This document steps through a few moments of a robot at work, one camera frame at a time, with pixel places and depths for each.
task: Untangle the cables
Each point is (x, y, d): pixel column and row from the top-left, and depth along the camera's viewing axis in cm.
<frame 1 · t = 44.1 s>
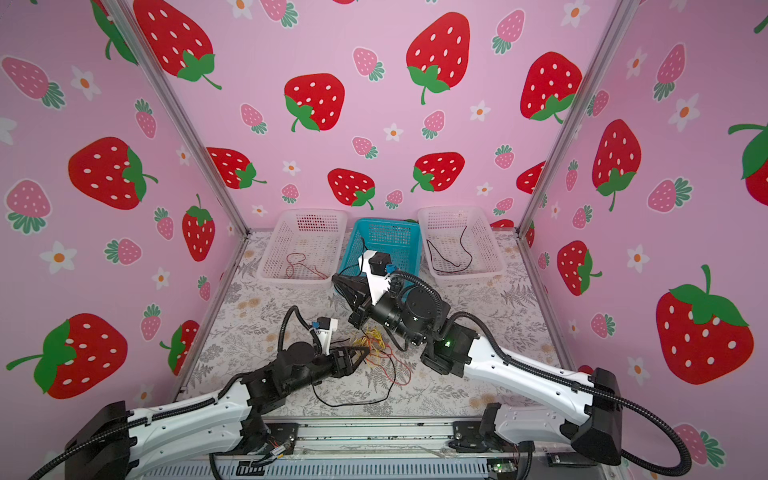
left hand: (364, 352, 75), fingers open
right hand: (331, 278, 55), fingers closed
left white plastic basket: (301, 247, 117), on the table
right white plastic basket: (443, 227, 113), point 9 cm above the table

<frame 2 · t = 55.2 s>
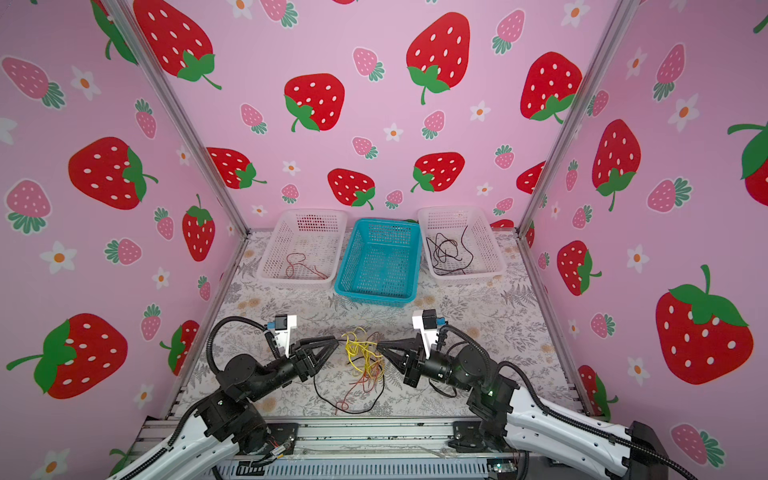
left hand: (333, 344, 66), fingers open
right hand: (377, 350, 60), fingers closed
the named things where they were.

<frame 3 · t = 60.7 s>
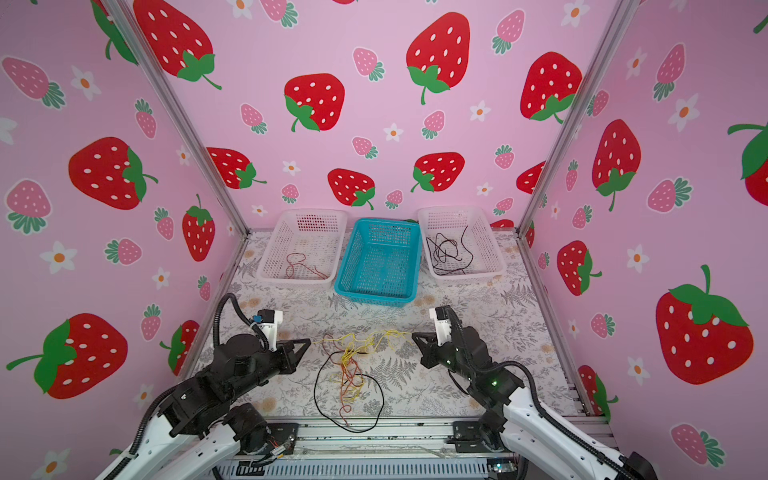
left hand: (311, 342, 70), fingers closed
right hand: (409, 337, 76), fingers closed
the named things where they were.

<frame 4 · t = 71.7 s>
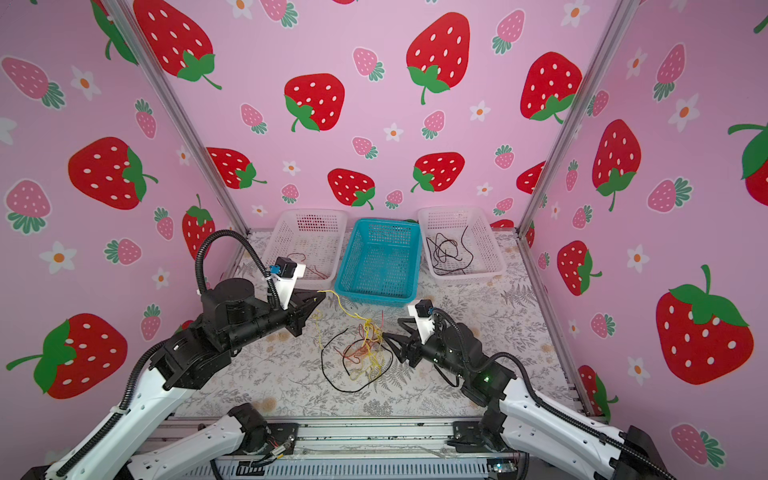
left hand: (322, 293, 62), fingers closed
right hand: (388, 329, 70), fingers open
the named things where they were.

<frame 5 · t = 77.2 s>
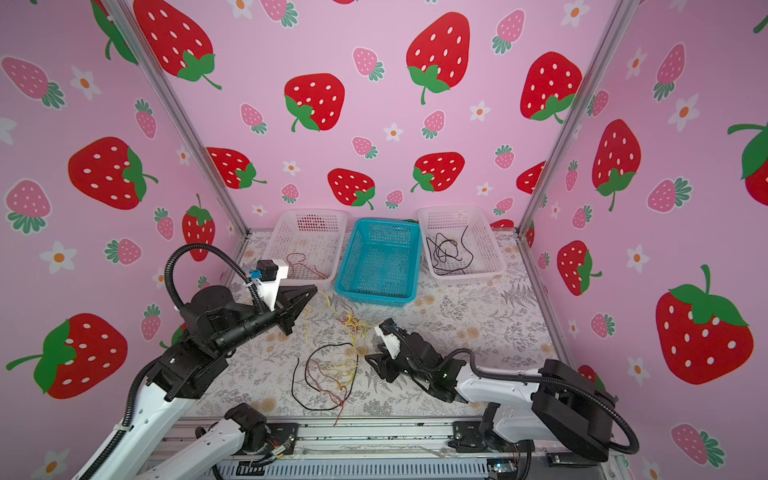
left hand: (312, 287, 61), fingers closed
right hand: (368, 354, 78), fingers open
the named things where they were.

